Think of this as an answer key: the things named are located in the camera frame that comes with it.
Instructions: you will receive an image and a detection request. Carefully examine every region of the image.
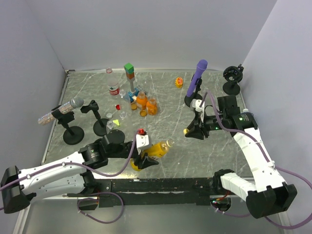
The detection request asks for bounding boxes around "black stand holding microphone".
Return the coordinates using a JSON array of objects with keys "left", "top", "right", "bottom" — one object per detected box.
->
[{"left": 51, "top": 106, "right": 84, "bottom": 145}]

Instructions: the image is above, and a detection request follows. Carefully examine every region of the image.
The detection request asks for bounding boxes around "red label water bottle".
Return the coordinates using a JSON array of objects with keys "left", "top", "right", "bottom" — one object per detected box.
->
[{"left": 106, "top": 68, "right": 119, "bottom": 96}]

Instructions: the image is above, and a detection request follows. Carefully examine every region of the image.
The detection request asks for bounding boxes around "small clear bottle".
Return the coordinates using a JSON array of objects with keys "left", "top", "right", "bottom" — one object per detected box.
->
[{"left": 119, "top": 89, "right": 130, "bottom": 103}]

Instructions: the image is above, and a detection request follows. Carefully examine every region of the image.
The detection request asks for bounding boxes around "short orange bottle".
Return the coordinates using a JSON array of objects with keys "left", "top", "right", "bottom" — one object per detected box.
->
[{"left": 146, "top": 97, "right": 158, "bottom": 115}]

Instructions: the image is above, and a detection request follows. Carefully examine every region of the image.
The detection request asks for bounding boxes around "purple microphone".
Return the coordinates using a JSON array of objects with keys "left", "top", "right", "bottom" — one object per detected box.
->
[{"left": 186, "top": 59, "right": 208, "bottom": 97}]

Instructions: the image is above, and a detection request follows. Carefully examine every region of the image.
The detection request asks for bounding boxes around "black ring stand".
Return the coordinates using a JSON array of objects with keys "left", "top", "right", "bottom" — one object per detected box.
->
[{"left": 222, "top": 64, "right": 244, "bottom": 95}]

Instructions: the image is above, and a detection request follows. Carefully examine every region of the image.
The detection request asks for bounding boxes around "blue label water bottle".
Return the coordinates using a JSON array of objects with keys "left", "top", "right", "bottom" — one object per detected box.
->
[{"left": 241, "top": 108, "right": 254, "bottom": 121}]

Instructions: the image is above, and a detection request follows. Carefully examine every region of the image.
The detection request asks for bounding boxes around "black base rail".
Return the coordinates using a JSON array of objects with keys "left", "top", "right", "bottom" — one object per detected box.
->
[{"left": 67, "top": 177, "right": 234, "bottom": 208}]

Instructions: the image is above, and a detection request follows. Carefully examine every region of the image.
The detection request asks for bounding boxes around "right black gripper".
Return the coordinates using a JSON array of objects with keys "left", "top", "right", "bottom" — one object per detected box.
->
[{"left": 185, "top": 111, "right": 226, "bottom": 140}]

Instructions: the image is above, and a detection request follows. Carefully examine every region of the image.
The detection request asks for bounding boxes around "clear plastic bottle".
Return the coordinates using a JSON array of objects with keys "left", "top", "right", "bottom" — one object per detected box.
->
[{"left": 106, "top": 120, "right": 115, "bottom": 134}]

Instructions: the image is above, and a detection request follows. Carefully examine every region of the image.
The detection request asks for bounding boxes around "tall orange bottle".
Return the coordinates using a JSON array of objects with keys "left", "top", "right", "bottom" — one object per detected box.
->
[{"left": 136, "top": 91, "right": 147, "bottom": 110}]

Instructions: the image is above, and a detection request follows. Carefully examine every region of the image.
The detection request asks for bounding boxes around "purple cable loop below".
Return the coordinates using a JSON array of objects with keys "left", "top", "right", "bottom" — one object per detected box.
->
[{"left": 77, "top": 191, "right": 125, "bottom": 224}]

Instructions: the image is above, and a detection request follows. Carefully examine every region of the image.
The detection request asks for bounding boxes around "yellow orange toy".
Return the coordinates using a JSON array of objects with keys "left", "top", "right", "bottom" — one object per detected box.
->
[{"left": 175, "top": 77, "right": 183, "bottom": 88}]

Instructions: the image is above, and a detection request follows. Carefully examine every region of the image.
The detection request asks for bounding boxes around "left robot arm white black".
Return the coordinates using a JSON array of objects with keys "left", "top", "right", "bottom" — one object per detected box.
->
[{"left": 0, "top": 129, "right": 158, "bottom": 214}]

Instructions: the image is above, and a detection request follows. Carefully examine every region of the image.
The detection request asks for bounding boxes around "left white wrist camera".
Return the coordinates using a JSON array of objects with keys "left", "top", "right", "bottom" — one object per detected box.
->
[{"left": 136, "top": 128, "right": 152, "bottom": 155}]

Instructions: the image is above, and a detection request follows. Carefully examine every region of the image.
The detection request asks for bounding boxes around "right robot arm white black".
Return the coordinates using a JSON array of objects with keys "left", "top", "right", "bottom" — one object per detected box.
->
[{"left": 184, "top": 94, "right": 297, "bottom": 218}]

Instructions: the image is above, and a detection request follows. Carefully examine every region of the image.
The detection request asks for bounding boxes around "lime green block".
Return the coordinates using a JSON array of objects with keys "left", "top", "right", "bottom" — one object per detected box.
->
[{"left": 113, "top": 119, "right": 120, "bottom": 126}]

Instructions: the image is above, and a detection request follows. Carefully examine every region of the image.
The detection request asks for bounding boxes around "silver glitter microphone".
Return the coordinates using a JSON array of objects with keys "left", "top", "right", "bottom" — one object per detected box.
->
[{"left": 38, "top": 96, "right": 84, "bottom": 125}]

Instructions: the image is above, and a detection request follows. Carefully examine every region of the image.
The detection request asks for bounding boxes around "black microphone stand centre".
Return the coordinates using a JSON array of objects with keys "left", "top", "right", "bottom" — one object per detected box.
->
[{"left": 184, "top": 78, "right": 202, "bottom": 107}]

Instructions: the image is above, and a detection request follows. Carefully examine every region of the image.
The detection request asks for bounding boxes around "orange cap front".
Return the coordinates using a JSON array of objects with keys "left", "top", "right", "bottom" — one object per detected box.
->
[{"left": 139, "top": 110, "right": 147, "bottom": 117}]

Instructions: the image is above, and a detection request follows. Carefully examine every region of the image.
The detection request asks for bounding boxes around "yellow juice bottle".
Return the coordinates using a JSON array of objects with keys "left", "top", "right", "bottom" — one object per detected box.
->
[{"left": 135, "top": 139, "right": 175, "bottom": 171}]

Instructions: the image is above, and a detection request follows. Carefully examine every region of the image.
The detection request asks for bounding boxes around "colourful block tower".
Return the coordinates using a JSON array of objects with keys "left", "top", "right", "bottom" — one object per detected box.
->
[{"left": 124, "top": 63, "right": 146, "bottom": 103}]

